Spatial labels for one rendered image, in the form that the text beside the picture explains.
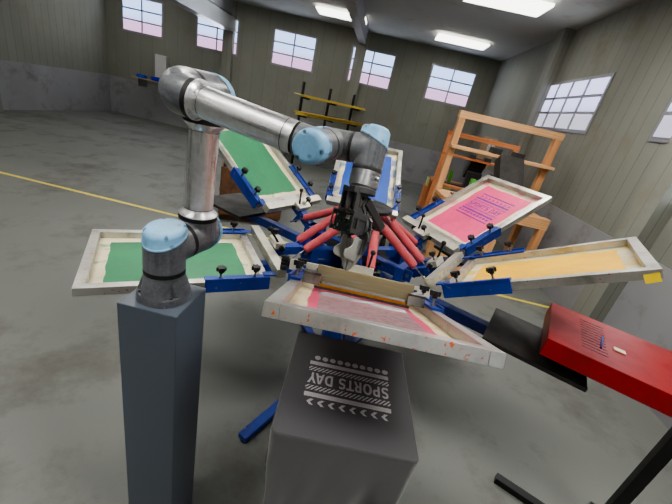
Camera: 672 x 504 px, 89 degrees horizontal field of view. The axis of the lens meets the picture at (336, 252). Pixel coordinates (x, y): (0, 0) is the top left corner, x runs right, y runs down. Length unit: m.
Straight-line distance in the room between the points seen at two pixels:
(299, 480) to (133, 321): 0.70
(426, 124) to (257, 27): 5.75
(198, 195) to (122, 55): 13.03
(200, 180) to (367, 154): 0.51
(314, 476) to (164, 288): 0.73
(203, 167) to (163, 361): 0.60
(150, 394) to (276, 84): 10.99
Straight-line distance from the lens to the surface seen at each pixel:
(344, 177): 3.00
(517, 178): 5.61
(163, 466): 1.59
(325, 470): 1.23
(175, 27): 13.15
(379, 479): 1.25
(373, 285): 1.41
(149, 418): 1.42
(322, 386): 1.27
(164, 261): 1.06
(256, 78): 12.00
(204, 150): 1.07
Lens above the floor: 1.84
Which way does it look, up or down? 23 degrees down
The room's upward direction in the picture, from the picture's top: 13 degrees clockwise
